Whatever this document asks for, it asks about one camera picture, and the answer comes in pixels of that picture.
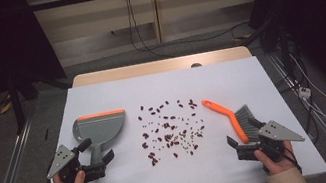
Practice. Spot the small black stick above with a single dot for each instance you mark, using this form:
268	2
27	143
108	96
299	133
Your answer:
46	134

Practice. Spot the beige wooden cabinet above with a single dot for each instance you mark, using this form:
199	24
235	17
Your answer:
87	17

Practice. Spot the dark red beans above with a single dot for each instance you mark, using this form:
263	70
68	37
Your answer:
168	137

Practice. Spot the grey dustpan with orange edge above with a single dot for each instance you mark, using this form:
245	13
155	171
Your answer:
100	129

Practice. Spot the grey table grommet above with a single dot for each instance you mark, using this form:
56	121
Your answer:
196	64

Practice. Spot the black metal stand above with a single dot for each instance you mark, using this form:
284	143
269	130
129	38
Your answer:
17	107
285	49

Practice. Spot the white table board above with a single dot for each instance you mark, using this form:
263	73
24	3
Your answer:
150	87

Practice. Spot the orange brush with grey bristles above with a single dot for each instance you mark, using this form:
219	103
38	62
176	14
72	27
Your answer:
221	108

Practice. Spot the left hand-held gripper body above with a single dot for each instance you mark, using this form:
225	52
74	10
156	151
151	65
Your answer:
62	158

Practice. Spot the light wooden table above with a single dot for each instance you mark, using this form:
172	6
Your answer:
130	72

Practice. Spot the person's right hand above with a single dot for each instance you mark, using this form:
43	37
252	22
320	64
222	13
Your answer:
275	166

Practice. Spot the white power adapter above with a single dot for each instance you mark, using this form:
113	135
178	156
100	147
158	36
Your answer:
304	92

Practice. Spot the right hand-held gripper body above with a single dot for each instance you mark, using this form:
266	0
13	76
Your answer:
276	130

